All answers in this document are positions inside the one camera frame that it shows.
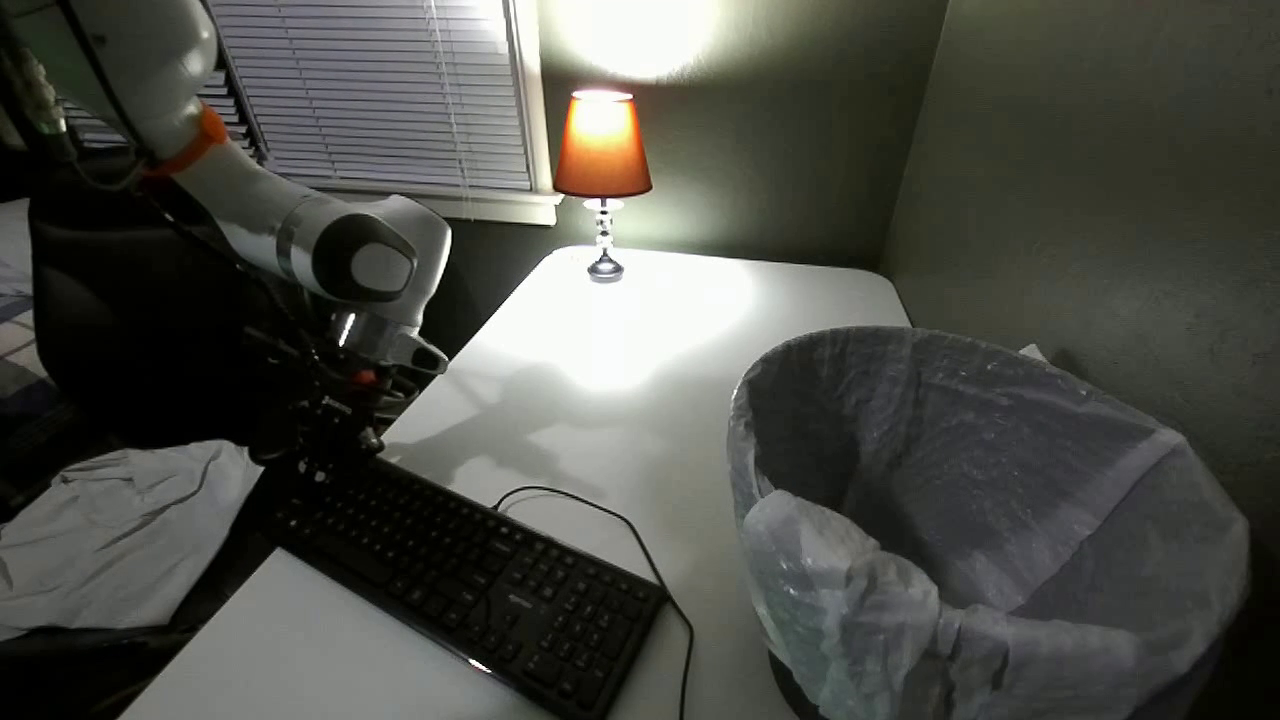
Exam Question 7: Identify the white window blinds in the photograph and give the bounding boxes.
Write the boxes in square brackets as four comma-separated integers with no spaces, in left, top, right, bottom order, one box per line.
[198,0,536,196]

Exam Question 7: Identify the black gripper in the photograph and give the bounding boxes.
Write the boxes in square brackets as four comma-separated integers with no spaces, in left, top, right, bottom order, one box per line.
[254,325,454,474]

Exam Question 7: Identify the white cloth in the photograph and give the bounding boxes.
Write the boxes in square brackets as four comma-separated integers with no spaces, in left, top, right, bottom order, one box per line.
[0,437,268,648]

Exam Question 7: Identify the black keyboard cable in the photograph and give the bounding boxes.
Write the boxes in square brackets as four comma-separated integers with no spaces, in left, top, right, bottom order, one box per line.
[490,479,699,720]

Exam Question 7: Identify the white bin with liner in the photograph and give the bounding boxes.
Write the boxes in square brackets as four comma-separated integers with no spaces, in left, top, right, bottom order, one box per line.
[724,319,1256,720]

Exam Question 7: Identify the white window sill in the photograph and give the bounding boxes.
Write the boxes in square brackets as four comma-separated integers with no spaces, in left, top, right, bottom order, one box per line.
[314,182,569,232]

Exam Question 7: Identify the orange shade table lamp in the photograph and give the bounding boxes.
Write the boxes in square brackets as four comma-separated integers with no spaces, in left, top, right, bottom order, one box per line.
[549,85,656,290]

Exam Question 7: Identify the black office chair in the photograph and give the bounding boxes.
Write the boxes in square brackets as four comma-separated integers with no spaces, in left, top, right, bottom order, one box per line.
[0,172,336,720]

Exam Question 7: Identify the black computer keyboard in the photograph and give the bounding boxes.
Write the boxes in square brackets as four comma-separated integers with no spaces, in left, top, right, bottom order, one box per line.
[266,453,672,720]

